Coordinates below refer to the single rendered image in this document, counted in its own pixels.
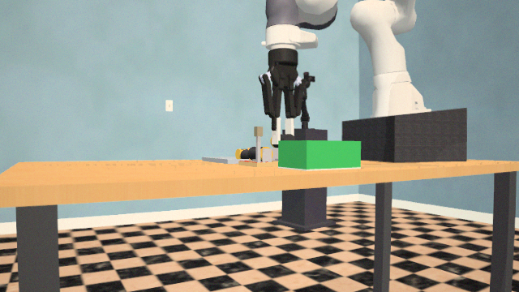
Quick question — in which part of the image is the green box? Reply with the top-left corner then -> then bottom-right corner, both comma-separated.
278,140 -> 361,171

